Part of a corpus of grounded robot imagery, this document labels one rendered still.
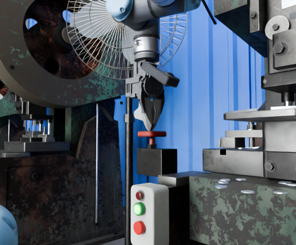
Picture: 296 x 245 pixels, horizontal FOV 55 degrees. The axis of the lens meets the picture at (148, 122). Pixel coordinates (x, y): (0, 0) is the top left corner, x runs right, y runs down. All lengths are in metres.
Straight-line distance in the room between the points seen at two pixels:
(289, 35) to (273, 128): 0.22
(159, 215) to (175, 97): 1.96
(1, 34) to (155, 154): 1.18
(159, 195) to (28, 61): 1.24
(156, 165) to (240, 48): 1.64
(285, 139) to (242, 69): 1.59
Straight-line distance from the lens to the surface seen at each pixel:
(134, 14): 0.73
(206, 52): 2.37
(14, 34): 1.71
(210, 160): 0.75
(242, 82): 2.18
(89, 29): 1.44
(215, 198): 0.65
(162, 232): 0.65
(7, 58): 1.67
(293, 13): 0.78
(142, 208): 0.63
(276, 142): 0.64
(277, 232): 0.60
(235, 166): 0.72
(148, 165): 0.74
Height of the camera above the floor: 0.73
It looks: 3 degrees up
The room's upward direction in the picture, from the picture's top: straight up
